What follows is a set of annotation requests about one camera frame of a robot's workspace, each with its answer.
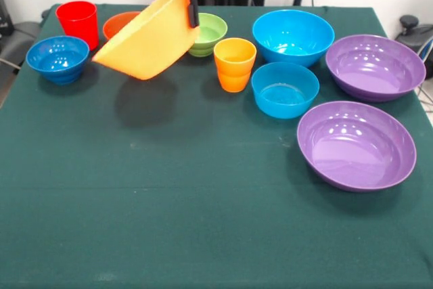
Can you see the large orange bowl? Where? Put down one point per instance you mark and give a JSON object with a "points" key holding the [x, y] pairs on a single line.
{"points": [[149, 45]]}

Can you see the green bowl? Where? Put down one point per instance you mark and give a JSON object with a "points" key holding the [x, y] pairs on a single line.
{"points": [[211, 32]]}

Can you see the red-orange bowl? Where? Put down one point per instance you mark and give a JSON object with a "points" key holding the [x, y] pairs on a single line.
{"points": [[116, 26]]}

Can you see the orange cup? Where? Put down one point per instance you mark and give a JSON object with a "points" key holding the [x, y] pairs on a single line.
{"points": [[235, 65]]}

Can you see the red cup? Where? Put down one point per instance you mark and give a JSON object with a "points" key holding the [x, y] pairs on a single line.
{"points": [[79, 21]]}

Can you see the large light blue bowl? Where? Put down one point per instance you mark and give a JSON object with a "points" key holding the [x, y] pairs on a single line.
{"points": [[293, 37]]}

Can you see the dark blue bowl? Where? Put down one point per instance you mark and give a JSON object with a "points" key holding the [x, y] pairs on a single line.
{"points": [[57, 60]]}

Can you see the small light blue bowl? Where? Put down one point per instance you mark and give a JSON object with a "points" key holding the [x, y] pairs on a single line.
{"points": [[285, 91]]}

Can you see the dark green tablecloth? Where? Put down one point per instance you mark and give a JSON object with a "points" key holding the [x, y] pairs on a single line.
{"points": [[169, 201]]}

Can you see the purple bowl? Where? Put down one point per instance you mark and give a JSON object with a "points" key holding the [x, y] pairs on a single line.
{"points": [[375, 69], [357, 147]]}

